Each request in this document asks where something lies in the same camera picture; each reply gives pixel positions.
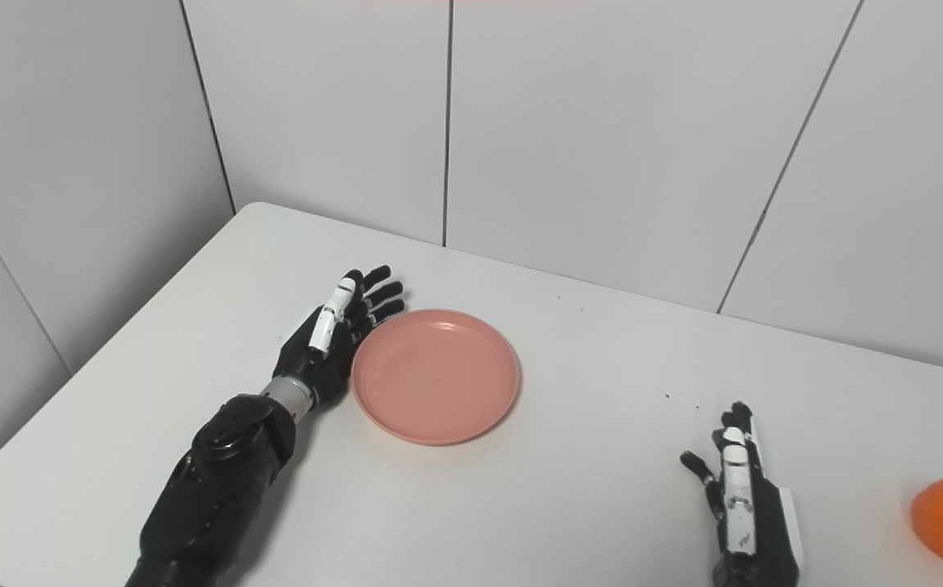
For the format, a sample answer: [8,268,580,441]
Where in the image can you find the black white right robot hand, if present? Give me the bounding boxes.
[680,401,804,587]

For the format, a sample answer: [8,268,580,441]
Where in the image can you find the pink round plate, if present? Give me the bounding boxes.
[350,308,522,447]

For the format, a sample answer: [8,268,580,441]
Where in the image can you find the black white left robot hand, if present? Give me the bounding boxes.
[274,265,407,406]

